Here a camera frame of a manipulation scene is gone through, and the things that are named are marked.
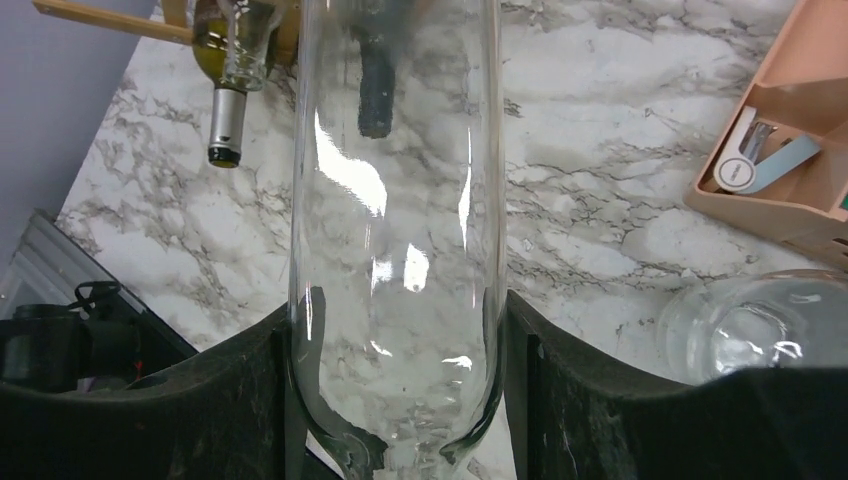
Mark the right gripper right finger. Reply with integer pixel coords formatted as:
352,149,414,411
504,292,847,479

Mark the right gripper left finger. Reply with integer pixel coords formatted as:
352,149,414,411
1,307,311,479

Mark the short clear glass jar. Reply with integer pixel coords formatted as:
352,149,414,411
656,269,847,385

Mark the green bottle brown label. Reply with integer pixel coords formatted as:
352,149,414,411
191,0,278,169

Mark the wooden wine rack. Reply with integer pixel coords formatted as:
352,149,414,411
32,0,301,67

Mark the green bottle navy cream label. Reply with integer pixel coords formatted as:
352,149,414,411
349,0,415,139

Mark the tall clear glass bottle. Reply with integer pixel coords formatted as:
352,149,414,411
217,0,289,92

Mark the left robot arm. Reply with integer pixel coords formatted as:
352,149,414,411
1,281,198,393

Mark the white tape roll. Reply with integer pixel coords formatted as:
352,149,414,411
712,106,821,195

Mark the peach plastic file organizer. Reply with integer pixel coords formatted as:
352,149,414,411
684,1,847,269

